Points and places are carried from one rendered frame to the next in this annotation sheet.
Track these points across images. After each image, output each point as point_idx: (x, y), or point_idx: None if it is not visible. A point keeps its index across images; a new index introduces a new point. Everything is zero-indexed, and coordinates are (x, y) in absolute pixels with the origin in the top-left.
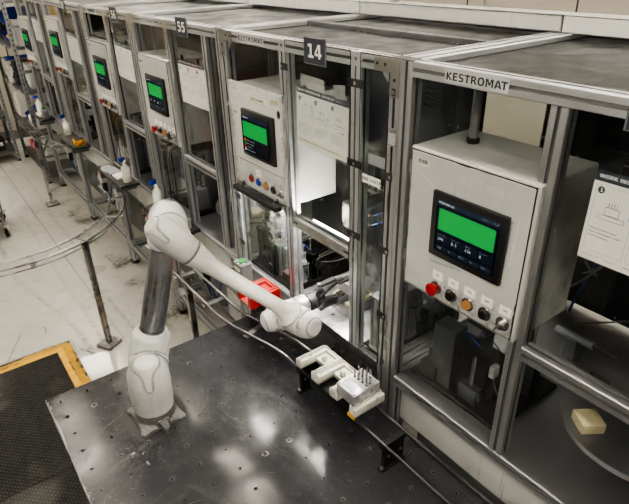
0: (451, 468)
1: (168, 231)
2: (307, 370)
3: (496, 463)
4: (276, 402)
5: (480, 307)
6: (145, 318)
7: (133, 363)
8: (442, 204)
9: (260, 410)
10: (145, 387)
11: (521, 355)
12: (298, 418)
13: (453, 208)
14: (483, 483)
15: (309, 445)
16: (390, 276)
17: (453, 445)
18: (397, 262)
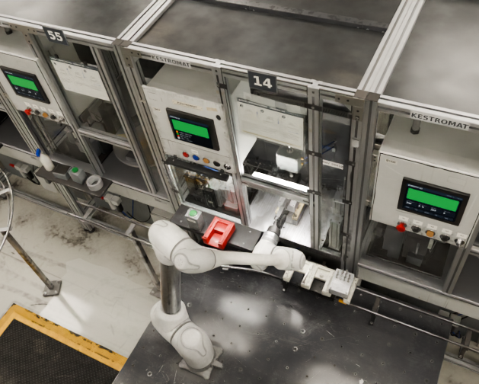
0: (421, 310)
1: (196, 260)
2: None
3: (448, 297)
4: (274, 306)
5: (442, 234)
6: (170, 306)
7: (183, 343)
8: (411, 186)
9: (268, 318)
10: (201, 353)
11: (471, 251)
12: (297, 312)
13: (421, 189)
14: (432, 302)
15: (317, 328)
16: (353, 215)
17: (406, 287)
18: (361, 208)
